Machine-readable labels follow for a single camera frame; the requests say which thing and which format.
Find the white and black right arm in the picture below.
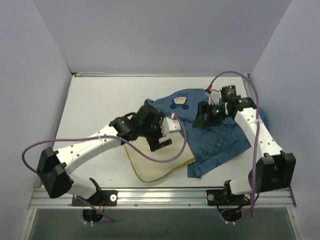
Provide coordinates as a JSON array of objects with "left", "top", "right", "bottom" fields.
[{"left": 192, "top": 85, "right": 296, "bottom": 205}]

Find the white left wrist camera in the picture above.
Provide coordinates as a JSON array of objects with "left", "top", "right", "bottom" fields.
[{"left": 160, "top": 117, "right": 181, "bottom": 136}]

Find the blue cartoon print pillowcase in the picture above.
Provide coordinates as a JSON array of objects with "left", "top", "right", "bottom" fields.
[{"left": 144, "top": 88, "right": 251, "bottom": 178}]

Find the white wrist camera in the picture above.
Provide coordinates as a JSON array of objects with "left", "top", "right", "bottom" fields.
[
  {"left": 208, "top": 89, "right": 221, "bottom": 105},
  {"left": 160, "top": 117, "right": 181, "bottom": 136}
]

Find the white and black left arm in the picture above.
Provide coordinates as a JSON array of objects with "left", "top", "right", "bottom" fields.
[{"left": 36, "top": 105, "right": 181, "bottom": 206}]

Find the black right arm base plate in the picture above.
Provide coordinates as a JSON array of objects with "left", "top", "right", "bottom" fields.
[{"left": 206, "top": 189, "right": 251, "bottom": 207}]

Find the cream pillow with yellow edge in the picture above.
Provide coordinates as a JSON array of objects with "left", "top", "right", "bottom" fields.
[{"left": 124, "top": 132, "right": 196, "bottom": 182}]

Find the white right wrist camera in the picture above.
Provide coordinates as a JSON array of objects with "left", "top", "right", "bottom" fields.
[{"left": 208, "top": 89, "right": 221, "bottom": 105}]

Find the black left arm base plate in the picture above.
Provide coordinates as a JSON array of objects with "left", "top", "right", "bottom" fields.
[{"left": 71, "top": 189, "right": 118, "bottom": 207}]

